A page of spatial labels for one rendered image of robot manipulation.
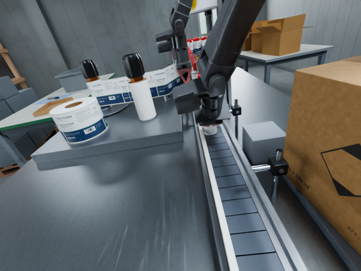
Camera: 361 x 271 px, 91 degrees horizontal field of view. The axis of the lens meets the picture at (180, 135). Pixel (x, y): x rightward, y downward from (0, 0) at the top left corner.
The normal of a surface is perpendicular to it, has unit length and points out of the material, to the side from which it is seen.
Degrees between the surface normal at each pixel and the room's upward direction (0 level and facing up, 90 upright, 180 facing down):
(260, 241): 0
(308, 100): 90
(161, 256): 0
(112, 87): 90
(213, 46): 71
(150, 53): 90
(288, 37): 90
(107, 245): 0
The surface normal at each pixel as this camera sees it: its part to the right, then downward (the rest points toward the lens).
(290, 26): 0.23, 0.60
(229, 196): -0.18, -0.85
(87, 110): 0.84, 0.14
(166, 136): 0.01, 0.50
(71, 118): 0.33, 0.43
